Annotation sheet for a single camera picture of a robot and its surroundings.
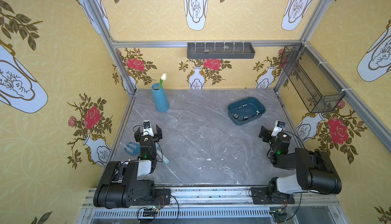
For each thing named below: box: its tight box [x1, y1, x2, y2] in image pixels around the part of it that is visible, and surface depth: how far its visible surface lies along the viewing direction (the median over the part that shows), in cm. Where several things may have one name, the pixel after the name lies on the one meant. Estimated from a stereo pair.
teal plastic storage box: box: [227, 96, 266, 126], surface depth 109 cm
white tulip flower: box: [158, 72, 167, 90], surface depth 90 cm
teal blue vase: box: [151, 78, 170, 113], surface depth 100 cm
